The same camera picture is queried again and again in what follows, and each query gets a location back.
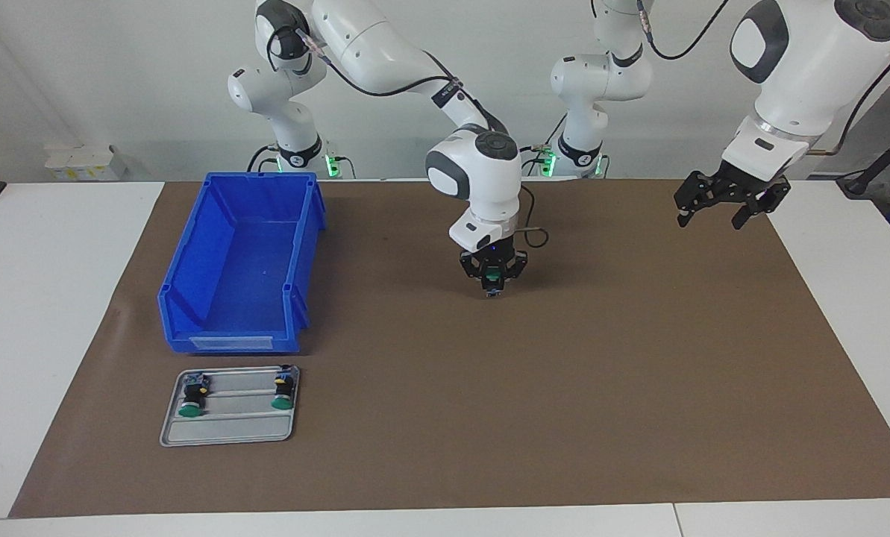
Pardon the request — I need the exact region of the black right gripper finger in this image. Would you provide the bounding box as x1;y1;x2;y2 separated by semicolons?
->
498;252;529;293
460;254;490;293

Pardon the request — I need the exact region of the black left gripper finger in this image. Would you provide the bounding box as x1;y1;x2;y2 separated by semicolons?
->
674;170;718;228
730;179;792;230

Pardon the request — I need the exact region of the brown table mat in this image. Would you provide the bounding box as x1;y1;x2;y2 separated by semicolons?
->
8;178;890;519

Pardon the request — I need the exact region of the black stand pole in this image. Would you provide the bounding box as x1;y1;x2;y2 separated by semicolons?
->
836;119;890;198

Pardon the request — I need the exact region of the blue plastic storage bin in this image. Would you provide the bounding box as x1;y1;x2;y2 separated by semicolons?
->
157;172;328;355

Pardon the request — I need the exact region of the silver metal tray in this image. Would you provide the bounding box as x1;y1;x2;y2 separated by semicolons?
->
160;365;301;448

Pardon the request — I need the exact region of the white cardboard box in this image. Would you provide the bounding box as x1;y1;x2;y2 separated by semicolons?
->
44;144;128;182

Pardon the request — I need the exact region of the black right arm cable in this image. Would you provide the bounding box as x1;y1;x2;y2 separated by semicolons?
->
266;26;550;248

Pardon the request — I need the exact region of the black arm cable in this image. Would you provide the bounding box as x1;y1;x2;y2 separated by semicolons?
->
266;26;550;248
635;0;890;157

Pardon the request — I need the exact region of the black base power cable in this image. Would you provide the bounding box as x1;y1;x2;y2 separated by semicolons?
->
498;116;568;178
247;145;281;174

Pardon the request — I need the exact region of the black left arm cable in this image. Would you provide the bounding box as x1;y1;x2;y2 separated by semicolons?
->
635;0;890;157

